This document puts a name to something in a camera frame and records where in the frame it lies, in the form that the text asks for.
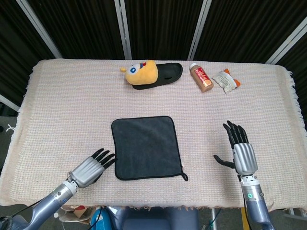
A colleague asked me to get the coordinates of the left silver and black robot hand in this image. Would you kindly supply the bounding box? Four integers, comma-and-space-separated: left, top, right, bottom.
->
66, 148, 116, 189

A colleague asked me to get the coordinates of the right silver and black robot hand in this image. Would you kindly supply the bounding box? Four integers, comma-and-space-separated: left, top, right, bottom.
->
213, 120, 259, 176

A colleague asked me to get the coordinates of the red cloth with black trim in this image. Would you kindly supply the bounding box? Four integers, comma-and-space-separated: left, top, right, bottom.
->
111, 115, 189, 182

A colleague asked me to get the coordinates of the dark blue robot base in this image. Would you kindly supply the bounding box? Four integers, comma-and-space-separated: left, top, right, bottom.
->
105, 206, 200, 230

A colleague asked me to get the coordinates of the brown paper bag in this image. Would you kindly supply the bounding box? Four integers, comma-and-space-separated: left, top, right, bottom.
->
59, 204, 93, 225

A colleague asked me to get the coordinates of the bright blue plastic object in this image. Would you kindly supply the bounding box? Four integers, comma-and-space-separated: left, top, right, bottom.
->
90, 207, 110, 230

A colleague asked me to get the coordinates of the beige woven tablecloth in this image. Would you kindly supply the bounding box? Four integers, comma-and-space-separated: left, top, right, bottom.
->
0, 58, 302, 209

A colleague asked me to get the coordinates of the white and orange snack packet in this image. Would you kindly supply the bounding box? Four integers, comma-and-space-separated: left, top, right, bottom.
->
212, 68, 242, 95

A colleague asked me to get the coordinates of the brown drink bottle red label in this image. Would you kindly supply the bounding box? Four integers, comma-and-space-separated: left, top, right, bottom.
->
189, 62, 214, 93

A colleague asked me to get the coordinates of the yellow plush toy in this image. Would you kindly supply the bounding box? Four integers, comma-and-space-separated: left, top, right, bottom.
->
120, 59, 159, 86

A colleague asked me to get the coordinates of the black rubber slipper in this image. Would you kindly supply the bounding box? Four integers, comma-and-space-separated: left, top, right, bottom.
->
132, 62, 184, 91

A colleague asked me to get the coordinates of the dark pleated curtain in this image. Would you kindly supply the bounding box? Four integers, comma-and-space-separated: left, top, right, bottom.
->
0, 0, 307, 108

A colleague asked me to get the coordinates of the white metal frame post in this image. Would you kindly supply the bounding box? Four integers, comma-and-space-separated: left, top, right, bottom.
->
188, 0, 213, 61
15, 0, 63, 59
265, 18, 307, 65
114, 0, 133, 60
0, 94, 20, 113

